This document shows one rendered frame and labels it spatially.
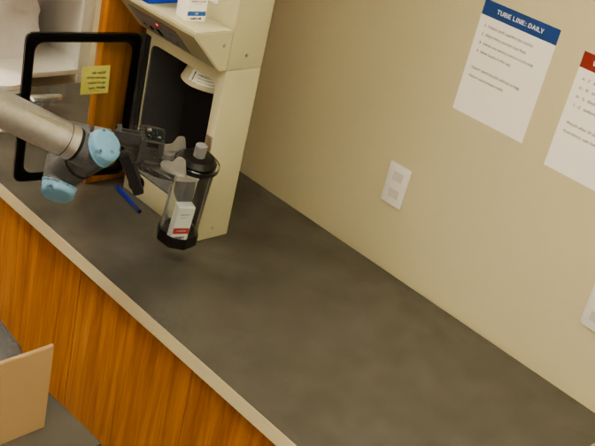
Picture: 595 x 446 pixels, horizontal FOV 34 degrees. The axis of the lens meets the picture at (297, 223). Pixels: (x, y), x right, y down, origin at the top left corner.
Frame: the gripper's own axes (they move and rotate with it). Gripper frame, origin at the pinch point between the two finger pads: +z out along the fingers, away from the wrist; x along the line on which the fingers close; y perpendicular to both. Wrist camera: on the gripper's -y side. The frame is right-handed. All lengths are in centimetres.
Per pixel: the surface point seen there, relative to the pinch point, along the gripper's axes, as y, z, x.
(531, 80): 41, 69, -2
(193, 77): 10.8, -2.4, 25.5
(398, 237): -15, 59, 10
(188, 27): 29.3, -8.0, 11.7
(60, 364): -66, -21, 0
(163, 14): 28.1, -13.5, 18.8
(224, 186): -12.2, 10.8, 14.8
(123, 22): 13.9, -21.0, 41.7
